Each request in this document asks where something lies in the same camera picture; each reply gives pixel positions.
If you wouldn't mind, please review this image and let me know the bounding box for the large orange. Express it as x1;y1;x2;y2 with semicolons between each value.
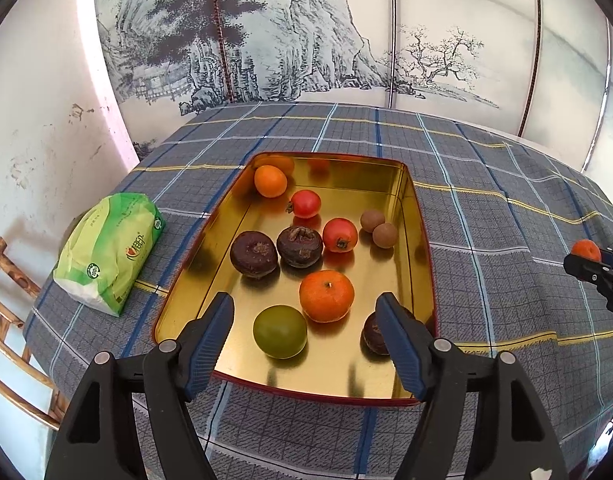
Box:
299;269;356;324

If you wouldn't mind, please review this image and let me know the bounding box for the brown potato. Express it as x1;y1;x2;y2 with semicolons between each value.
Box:
360;209;386;233

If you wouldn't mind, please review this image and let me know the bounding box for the dark purple mangosteen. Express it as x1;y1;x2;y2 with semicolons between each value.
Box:
230;230;279;277
361;308;422;357
276;225;324;268

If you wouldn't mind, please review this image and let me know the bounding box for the red tomato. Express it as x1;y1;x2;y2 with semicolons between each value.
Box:
285;189;322;219
322;217;359;254

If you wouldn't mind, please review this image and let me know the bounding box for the small orange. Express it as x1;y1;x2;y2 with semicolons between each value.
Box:
571;239;602;263
253;165;288;198

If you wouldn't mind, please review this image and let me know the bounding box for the green round fruit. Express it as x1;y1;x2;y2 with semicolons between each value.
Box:
252;305;308;359

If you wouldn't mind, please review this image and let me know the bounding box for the small brown longan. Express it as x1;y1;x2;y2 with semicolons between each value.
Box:
372;222;399;249

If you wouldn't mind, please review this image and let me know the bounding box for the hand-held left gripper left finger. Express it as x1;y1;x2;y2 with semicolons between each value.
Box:
45;291;236;480

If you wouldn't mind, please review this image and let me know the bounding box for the green cabbage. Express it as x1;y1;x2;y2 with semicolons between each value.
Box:
53;192;166;317

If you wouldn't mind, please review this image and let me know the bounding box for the grey plaid blanket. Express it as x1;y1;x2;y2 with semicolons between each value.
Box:
24;101;613;480

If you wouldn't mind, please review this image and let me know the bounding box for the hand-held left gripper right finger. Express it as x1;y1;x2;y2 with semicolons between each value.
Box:
375;292;570;480

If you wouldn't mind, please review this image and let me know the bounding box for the red tin box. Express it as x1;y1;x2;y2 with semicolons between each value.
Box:
153;151;437;406

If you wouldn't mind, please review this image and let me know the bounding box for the landscape painting screen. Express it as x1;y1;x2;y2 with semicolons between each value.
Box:
91;0;613;176

